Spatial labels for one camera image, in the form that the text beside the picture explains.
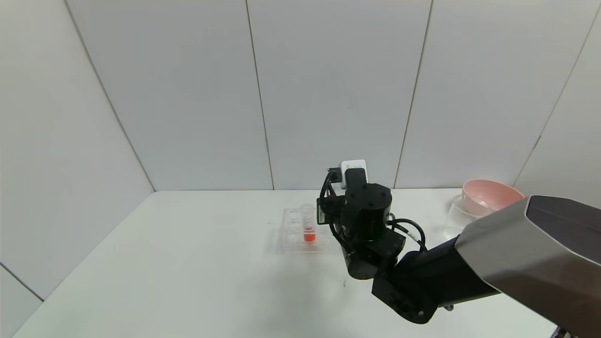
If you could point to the test tube with red pigment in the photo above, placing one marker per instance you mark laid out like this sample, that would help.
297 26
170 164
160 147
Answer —
308 232

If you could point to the clear glass beaker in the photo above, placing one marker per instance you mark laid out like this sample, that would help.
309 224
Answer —
455 220

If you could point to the pink bowl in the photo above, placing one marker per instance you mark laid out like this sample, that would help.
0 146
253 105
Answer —
488 195

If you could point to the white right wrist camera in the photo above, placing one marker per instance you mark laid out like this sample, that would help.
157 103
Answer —
353 164

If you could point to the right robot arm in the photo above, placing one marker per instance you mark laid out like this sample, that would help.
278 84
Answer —
516 253

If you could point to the clear plastic test tube rack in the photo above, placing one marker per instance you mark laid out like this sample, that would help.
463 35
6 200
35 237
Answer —
293 234

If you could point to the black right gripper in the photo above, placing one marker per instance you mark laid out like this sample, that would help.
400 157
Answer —
321 211

